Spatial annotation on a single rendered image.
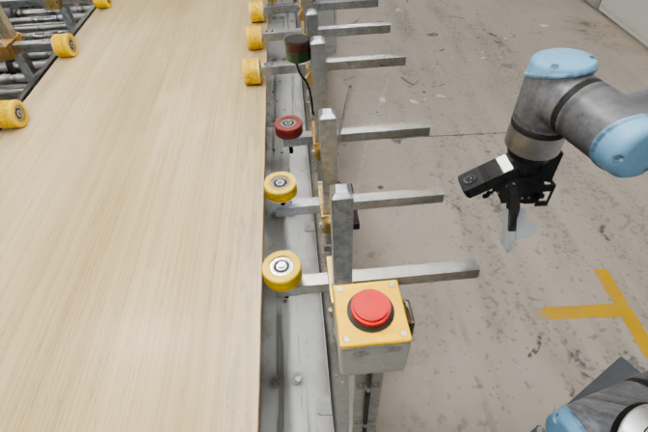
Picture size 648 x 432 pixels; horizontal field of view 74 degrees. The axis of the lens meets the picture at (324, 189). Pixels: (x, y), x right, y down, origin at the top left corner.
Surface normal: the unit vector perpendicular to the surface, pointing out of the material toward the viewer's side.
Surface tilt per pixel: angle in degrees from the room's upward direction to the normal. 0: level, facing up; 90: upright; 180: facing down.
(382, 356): 90
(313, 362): 0
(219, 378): 0
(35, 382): 0
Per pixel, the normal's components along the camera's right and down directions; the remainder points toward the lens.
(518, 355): -0.04, -0.73
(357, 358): 0.08, 0.68
